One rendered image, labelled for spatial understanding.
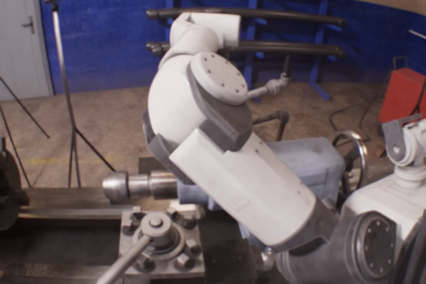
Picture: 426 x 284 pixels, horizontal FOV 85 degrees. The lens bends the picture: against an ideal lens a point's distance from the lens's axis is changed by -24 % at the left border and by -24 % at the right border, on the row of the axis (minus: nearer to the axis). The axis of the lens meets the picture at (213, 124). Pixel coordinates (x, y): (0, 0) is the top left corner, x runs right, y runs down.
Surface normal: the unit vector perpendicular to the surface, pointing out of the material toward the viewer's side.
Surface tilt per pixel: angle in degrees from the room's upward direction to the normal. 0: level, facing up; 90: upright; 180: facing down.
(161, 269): 0
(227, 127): 51
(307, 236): 56
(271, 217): 68
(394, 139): 89
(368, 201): 45
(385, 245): 38
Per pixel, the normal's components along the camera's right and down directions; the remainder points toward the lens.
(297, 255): -0.90, -0.25
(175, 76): -0.67, 0.03
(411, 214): -0.07, -0.97
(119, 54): 0.17, 0.53
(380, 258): 0.42, -0.40
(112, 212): 0.14, -0.17
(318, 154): 0.04, -0.85
